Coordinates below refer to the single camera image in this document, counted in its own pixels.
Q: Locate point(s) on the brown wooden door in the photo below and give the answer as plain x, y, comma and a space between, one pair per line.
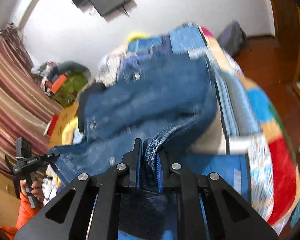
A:
286, 15

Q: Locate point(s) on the striped red curtain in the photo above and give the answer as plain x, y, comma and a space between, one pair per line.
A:
25, 110

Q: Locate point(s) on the person's left hand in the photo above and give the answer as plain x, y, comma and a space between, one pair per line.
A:
35, 188

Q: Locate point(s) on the blue denim jacket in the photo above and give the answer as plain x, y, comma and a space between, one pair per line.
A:
166, 97

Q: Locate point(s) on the colourful patchwork bedspread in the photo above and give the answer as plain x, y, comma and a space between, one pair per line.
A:
245, 144

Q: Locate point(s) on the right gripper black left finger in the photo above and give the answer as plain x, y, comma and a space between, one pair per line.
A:
133, 161

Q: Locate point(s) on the yellow round basin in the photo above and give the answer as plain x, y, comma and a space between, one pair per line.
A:
134, 35

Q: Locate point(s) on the orange box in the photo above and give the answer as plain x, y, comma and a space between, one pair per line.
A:
56, 86

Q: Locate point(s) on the orange left jacket sleeve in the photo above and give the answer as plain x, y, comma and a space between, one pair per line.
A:
26, 212

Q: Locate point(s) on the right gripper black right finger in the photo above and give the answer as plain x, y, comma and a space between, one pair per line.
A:
166, 180

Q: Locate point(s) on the dark purple bag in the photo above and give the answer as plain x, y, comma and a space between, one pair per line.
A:
233, 39

